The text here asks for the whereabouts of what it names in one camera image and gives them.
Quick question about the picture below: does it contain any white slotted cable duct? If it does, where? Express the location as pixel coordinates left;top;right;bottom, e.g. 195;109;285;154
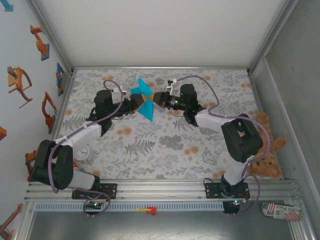
33;201;225;212

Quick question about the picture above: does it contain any brown teddy bear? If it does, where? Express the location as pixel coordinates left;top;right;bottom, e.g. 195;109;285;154
247;112;288;181

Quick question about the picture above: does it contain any stars and stripes printed pouch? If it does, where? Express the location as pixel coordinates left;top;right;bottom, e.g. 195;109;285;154
261;201;304;222

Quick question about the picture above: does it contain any purple cable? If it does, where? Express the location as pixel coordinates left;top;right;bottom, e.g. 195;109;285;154
174;74;272;217
48;79;127;218

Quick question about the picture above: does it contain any white alarm clock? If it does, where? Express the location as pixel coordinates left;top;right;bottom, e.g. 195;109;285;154
75;145;94;163

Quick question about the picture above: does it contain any aluminium mounting rail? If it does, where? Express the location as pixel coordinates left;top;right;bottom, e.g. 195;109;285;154
24;178;305;203

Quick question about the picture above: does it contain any red and yellow small tool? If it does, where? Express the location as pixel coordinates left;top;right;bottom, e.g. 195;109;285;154
136;206;158;216

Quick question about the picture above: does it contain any orange gripper claw wall sticker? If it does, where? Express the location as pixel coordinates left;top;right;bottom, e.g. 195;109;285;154
6;66;34;109

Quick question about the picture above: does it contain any blue and orange wall sticker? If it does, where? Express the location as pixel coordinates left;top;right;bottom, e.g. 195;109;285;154
55;62;66;97

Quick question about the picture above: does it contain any aluminium frame crossbar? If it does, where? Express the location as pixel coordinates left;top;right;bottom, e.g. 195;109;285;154
72;65;251;71

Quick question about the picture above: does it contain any floral print tablecloth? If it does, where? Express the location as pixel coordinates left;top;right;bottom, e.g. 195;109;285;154
42;68;285;181

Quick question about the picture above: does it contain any aluminium frame post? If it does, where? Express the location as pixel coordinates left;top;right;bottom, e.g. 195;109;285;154
29;0;75;75
246;0;300;75

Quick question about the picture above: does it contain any small circuit board green LED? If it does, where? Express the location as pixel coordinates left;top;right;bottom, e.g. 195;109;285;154
223;199;247;209
83;199;107;211

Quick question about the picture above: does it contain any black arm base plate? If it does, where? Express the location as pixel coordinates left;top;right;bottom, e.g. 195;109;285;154
71;183;118;200
204;182;250;200

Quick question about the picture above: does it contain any teal cloth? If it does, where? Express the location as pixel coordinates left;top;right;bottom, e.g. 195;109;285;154
129;77;156;123

